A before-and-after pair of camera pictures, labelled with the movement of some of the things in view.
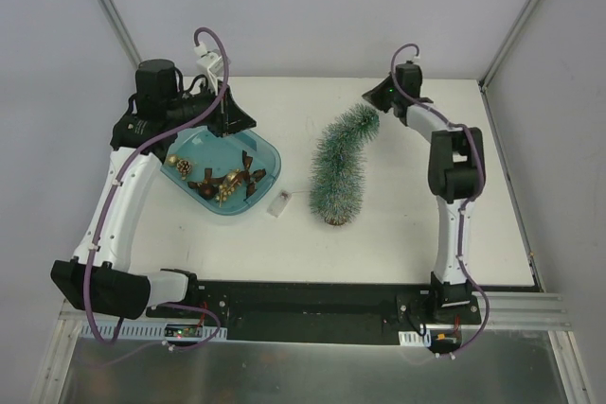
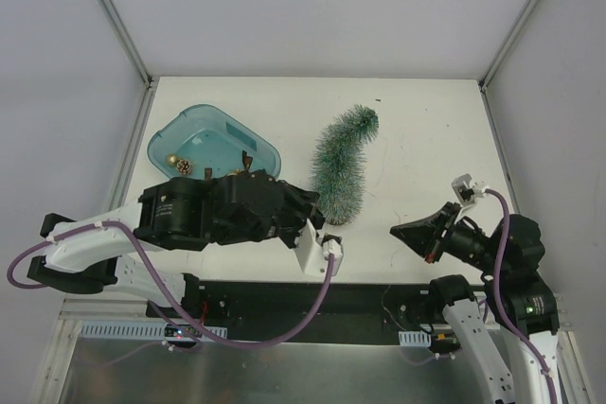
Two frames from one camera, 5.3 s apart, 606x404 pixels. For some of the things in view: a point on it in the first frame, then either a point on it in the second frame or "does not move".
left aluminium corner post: x=108 y=5 does not move
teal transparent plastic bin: x=229 y=174 does not move
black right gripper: x=383 y=97 → x=440 y=232
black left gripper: x=223 y=108 → x=294 y=214
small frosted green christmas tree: x=338 y=166 does not move
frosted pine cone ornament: x=184 y=167 does not move
